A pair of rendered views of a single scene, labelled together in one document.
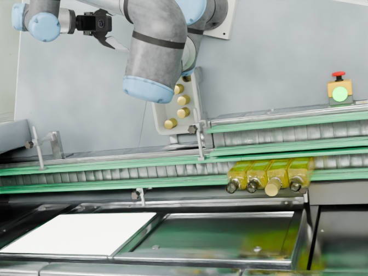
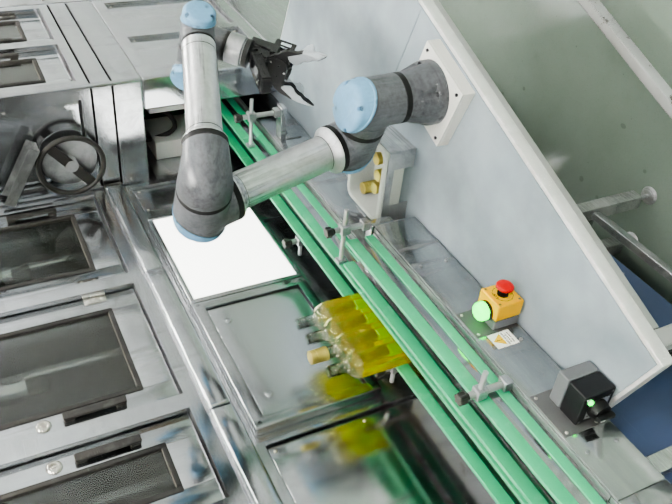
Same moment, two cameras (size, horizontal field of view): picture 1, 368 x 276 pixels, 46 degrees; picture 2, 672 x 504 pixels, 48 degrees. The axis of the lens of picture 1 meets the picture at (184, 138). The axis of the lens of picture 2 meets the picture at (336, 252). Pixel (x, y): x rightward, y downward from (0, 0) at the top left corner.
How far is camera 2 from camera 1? 1.37 m
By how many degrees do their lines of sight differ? 43
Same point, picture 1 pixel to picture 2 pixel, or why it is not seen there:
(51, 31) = not seen: hidden behind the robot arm
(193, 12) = (348, 125)
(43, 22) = (179, 76)
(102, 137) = not seen: hidden behind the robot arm
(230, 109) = (424, 220)
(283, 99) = (466, 256)
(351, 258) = (318, 466)
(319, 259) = (300, 444)
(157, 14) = (184, 182)
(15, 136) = not seen: hidden behind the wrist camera
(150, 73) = (179, 220)
